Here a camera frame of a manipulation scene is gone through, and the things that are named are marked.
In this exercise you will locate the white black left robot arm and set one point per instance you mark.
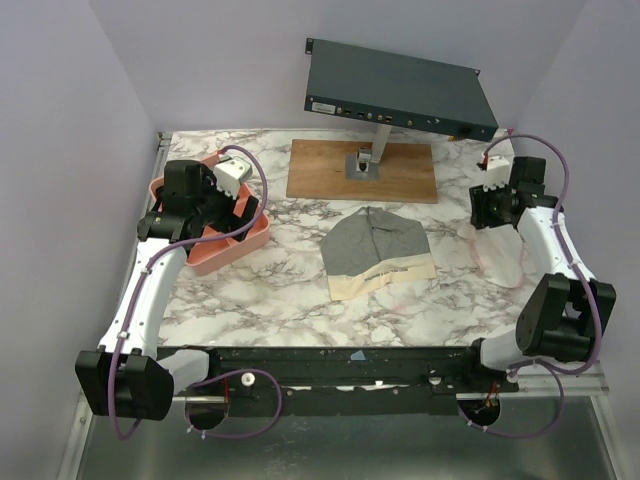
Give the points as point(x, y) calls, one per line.
point(124, 376)

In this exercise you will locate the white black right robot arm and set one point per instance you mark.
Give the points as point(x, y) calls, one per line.
point(564, 320)

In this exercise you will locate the metal support stand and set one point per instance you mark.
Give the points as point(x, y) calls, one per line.
point(372, 152)

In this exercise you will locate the wooden base board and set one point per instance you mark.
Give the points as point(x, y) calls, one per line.
point(337, 170)

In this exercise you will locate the pink compartment organizer tray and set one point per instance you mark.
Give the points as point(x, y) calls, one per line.
point(172, 217)

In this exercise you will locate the blue-grey rack network device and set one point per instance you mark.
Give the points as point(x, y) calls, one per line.
point(397, 90)

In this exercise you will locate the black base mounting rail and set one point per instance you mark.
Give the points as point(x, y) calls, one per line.
point(347, 381)

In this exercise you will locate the grey cream underwear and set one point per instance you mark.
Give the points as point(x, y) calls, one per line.
point(373, 248)

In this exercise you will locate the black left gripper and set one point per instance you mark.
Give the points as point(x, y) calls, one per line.
point(232, 221)

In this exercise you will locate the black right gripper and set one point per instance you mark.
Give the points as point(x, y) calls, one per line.
point(485, 208)

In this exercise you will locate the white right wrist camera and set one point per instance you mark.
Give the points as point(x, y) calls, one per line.
point(496, 172)

